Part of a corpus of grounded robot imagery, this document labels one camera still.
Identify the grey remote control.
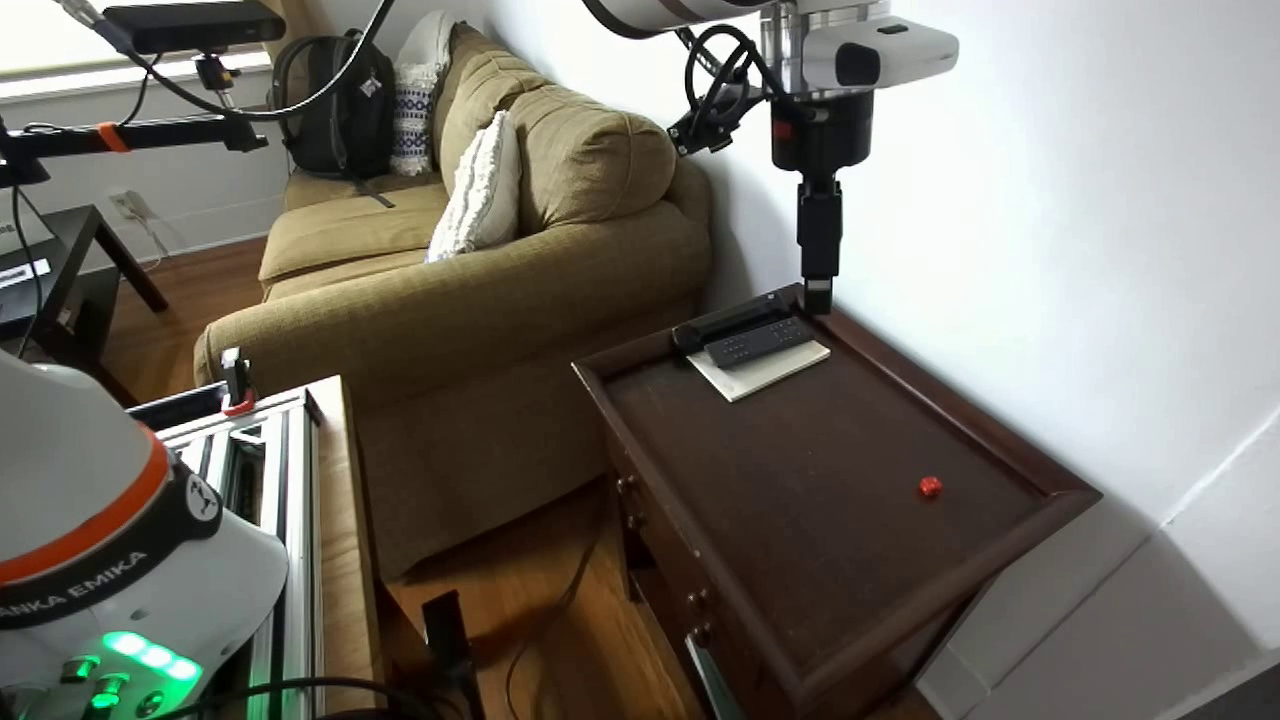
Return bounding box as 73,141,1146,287
702,316,814,375

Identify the small dark side table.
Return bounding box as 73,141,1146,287
0,202,171,405

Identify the patterned white cushion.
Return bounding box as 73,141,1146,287
388,9,460,183

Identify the black camera on mount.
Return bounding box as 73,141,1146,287
101,0,294,89

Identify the black block on floor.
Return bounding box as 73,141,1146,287
420,588,480,702

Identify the black backpack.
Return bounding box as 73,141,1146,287
272,30,402,190

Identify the white notepad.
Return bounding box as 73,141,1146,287
685,334,835,408

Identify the olive fabric sofa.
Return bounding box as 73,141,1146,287
190,17,719,582

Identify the dark wooden nightstand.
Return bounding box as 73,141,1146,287
568,286,1103,720

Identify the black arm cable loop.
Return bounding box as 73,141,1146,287
666,21,785,159

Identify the wooden mounting board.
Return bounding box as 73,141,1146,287
303,371,393,705

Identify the long black remote control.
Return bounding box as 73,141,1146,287
667,296,806,361

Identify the thin black floor cable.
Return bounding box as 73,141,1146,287
499,518,613,705

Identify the black boom bar orange tape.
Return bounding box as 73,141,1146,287
0,113,270,190

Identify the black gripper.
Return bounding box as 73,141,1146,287
771,89,881,322

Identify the red black clamp knob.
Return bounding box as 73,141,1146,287
218,344,261,420

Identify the aluminium profile frame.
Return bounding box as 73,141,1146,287
127,379,333,720

